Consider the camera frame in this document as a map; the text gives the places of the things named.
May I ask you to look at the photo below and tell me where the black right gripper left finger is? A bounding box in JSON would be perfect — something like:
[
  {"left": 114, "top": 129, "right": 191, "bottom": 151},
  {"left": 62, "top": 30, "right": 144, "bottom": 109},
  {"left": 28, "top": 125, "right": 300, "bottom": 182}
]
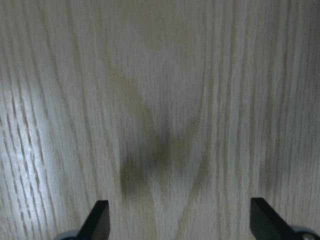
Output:
[{"left": 76, "top": 200, "right": 111, "bottom": 240}]

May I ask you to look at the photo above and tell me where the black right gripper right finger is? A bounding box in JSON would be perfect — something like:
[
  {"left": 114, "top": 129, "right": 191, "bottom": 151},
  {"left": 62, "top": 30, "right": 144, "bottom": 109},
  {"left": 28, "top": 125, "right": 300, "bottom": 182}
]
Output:
[{"left": 250, "top": 197, "right": 297, "bottom": 240}]

